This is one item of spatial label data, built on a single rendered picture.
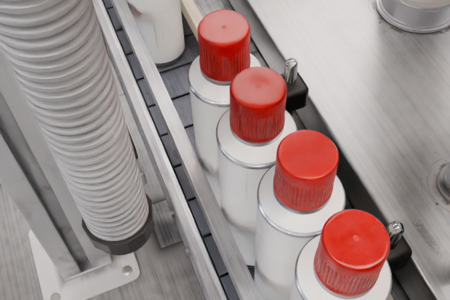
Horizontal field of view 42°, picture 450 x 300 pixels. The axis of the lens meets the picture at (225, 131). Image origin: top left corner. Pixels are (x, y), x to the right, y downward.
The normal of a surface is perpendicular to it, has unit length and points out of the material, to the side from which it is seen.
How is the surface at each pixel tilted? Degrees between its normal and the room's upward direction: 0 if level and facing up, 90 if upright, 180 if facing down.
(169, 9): 90
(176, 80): 0
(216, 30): 3
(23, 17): 19
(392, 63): 0
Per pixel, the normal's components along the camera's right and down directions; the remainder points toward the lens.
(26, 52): -0.08, -0.29
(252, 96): -0.01, -0.61
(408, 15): -0.51, 0.71
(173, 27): 0.75, 0.53
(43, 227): 0.38, 0.75
